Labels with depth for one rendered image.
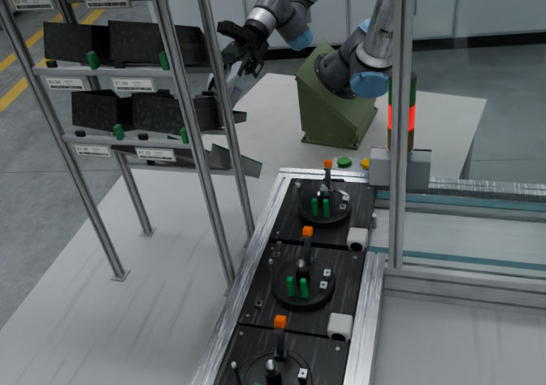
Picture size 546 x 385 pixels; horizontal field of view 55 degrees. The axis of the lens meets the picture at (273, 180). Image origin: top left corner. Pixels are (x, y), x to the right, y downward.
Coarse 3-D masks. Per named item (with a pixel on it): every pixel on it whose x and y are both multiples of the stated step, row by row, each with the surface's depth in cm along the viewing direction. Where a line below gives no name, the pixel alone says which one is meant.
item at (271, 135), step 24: (264, 96) 209; (288, 96) 207; (384, 96) 198; (264, 120) 194; (288, 120) 192; (384, 120) 184; (216, 144) 185; (240, 144) 184; (264, 144) 182; (288, 144) 180; (312, 144) 178; (384, 144) 173; (264, 168) 170; (312, 168) 167
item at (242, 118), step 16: (144, 96) 109; (160, 96) 119; (144, 112) 110; (160, 112) 108; (176, 112) 106; (208, 112) 115; (240, 112) 131; (144, 128) 111; (160, 128) 109; (176, 128) 107; (208, 128) 116
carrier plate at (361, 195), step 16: (288, 192) 141; (304, 192) 140; (352, 192) 138; (368, 192) 137; (288, 208) 136; (368, 208) 132; (288, 224) 131; (304, 224) 131; (352, 224) 128; (368, 224) 128; (272, 240) 129; (288, 240) 127; (320, 240) 125; (336, 240) 125
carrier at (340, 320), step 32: (288, 256) 123; (320, 256) 121; (352, 256) 120; (256, 288) 116; (288, 288) 109; (320, 288) 110; (352, 288) 113; (256, 320) 109; (288, 320) 108; (320, 320) 107; (352, 320) 104
